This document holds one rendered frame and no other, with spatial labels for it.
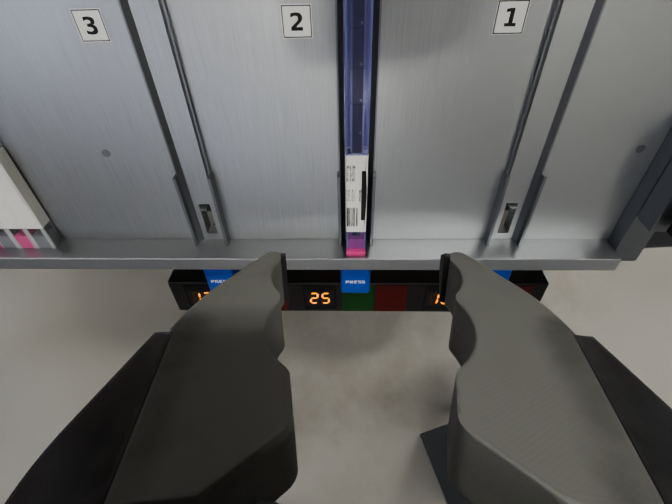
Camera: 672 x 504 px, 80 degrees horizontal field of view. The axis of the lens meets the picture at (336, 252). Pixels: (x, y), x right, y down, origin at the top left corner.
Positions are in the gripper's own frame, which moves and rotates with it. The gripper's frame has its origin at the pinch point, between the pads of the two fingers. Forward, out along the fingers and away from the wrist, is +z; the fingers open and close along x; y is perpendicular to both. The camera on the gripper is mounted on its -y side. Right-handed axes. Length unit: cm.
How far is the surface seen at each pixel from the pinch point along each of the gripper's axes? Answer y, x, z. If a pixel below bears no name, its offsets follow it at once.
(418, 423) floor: 79, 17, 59
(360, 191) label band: 2.6, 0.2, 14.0
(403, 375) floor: 69, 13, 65
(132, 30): -6.8, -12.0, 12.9
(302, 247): 7.7, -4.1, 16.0
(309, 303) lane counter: 15.7, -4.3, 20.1
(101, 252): 7.9, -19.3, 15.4
